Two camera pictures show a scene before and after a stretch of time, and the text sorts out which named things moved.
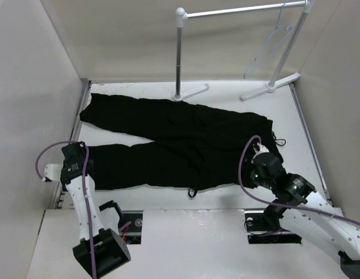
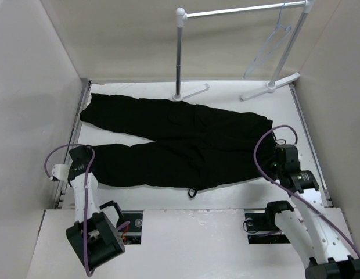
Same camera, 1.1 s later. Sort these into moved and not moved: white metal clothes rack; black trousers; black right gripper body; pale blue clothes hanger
Moved: black right gripper body
Not moved: black trousers; white metal clothes rack; pale blue clothes hanger
